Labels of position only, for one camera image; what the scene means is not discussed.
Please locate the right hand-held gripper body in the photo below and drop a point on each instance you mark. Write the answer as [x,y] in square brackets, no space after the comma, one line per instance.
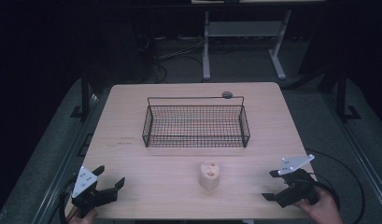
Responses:
[296,183]

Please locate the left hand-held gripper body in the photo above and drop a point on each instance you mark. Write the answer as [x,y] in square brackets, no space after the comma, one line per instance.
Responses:
[86,189]

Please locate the person's left hand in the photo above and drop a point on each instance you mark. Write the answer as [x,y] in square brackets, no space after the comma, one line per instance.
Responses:
[82,217]

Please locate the black metal stand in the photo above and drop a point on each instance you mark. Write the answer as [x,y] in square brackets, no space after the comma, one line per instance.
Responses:
[85,96]
[342,93]

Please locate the white metal table frame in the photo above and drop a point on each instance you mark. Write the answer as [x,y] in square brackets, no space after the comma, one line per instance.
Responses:
[241,29]

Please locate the grey metal rail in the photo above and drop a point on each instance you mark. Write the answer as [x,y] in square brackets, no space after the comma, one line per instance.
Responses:
[64,161]
[356,149]

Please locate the bread roll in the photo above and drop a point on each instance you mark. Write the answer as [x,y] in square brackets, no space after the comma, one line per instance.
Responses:
[209,176]

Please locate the small grey round object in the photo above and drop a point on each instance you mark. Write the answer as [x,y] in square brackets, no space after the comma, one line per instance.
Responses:
[227,95]

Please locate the person's right hand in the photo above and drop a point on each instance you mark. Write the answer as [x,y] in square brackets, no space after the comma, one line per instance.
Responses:
[322,210]

